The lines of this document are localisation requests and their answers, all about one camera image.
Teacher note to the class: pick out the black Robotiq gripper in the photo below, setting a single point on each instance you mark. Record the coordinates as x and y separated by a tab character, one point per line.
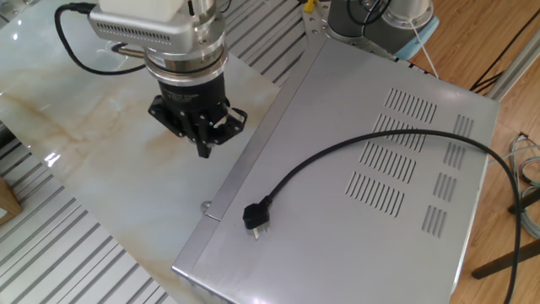
192	99

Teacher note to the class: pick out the silver microwave door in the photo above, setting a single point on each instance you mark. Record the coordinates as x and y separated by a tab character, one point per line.
253	139

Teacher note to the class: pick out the silver microwave body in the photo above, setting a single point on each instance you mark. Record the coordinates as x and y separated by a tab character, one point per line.
337	240

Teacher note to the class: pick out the glossy marble pattern sheet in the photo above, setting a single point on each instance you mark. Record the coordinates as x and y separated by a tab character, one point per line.
84	126

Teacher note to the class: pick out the yellow connector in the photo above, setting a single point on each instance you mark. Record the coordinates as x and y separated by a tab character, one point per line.
309	5

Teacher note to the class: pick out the wooden block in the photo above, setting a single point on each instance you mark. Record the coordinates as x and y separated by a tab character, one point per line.
8	202

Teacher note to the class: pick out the dark wooden furniture legs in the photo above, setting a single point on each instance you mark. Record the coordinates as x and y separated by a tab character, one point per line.
506	257

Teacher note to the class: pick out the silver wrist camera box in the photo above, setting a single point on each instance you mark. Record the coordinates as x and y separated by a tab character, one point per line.
139	27

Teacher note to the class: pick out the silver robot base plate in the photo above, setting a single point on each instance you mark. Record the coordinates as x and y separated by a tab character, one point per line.
314	26

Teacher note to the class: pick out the aluminium profile post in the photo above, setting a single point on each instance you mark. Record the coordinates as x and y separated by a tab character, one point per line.
514	63

